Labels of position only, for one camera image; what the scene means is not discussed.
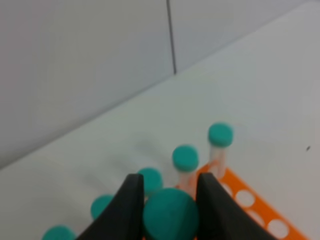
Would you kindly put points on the teal capped test tube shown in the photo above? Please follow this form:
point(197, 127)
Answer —
point(170, 214)

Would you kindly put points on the orange test tube rack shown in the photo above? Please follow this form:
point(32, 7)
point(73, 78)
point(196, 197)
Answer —
point(258, 209)

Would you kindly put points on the row tube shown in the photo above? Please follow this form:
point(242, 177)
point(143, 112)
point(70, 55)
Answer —
point(152, 180)
point(220, 137)
point(99, 205)
point(185, 160)
point(59, 232)

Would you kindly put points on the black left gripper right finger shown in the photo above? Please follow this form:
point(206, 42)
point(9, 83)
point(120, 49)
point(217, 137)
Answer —
point(220, 217)

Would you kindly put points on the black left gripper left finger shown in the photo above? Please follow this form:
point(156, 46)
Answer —
point(122, 219)

